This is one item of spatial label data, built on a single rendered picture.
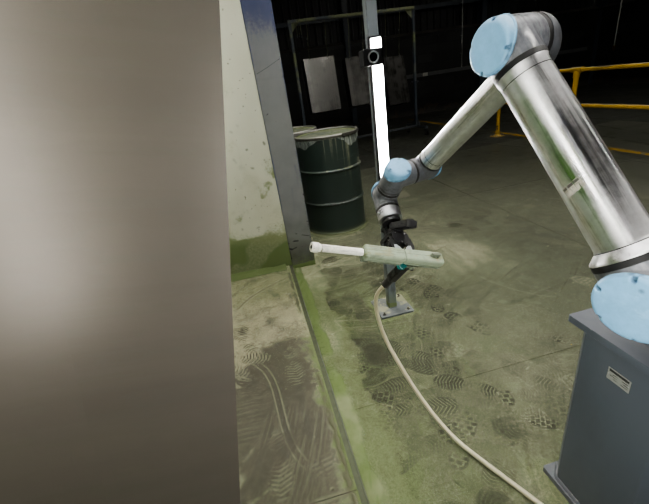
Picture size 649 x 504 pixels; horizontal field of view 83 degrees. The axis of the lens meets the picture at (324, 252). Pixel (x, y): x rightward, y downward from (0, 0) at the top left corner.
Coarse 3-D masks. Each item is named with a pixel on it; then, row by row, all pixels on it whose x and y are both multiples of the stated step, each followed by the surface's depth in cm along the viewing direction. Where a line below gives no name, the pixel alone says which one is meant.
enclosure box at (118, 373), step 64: (0, 0) 28; (64, 0) 30; (128, 0) 31; (192, 0) 32; (0, 64) 30; (64, 64) 31; (128, 64) 32; (192, 64) 34; (0, 128) 31; (64, 128) 33; (128, 128) 34; (192, 128) 36; (0, 192) 33; (64, 192) 35; (128, 192) 36; (192, 192) 38; (0, 256) 35; (64, 256) 37; (128, 256) 39; (192, 256) 41; (0, 320) 37; (64, 320) 39; (128, 320) 41; (192, 320) 44; (0, 384) 39; (64, 384) 42; (128, 384) 44; (192, 384) 47; (0, 448) 42; (64, 448) 45; (128, 448) 47; (192, 448) 51
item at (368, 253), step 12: (336, 252) 113; (348, 252) 114; (360, 252) 116; (372, 252) 116; (384, 252) 118; (396, 252) 120; (408, 252) 122; (420, 252) 124; (432, 252) 126; (396, 264) 122; (408, 264) 123; (420, 264) 124; (432, 264) 125; (396, 276) 131
